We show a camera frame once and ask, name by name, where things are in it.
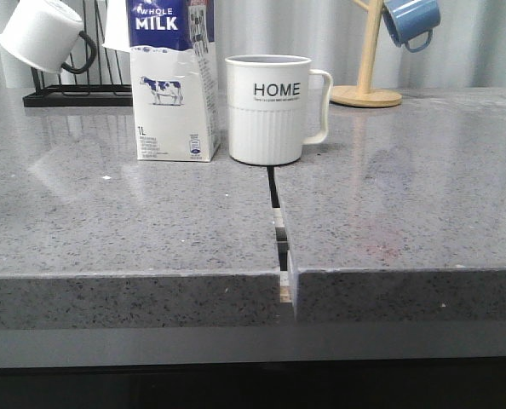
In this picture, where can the white HOME mug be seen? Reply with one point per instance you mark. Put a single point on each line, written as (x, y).
(267, 101)

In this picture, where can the blue white milk carton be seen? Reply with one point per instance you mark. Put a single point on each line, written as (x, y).
(174, 79)

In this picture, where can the wooden mug tree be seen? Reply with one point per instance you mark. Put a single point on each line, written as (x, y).
(363, 94)

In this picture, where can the blue hanging mug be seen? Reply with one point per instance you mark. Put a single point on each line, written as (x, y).
(406, 20)

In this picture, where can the white mug black handle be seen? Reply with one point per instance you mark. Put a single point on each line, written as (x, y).
(117, 31)
(43, 34)

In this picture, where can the black wire mug rack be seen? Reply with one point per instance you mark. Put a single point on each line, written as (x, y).
(105, 84)

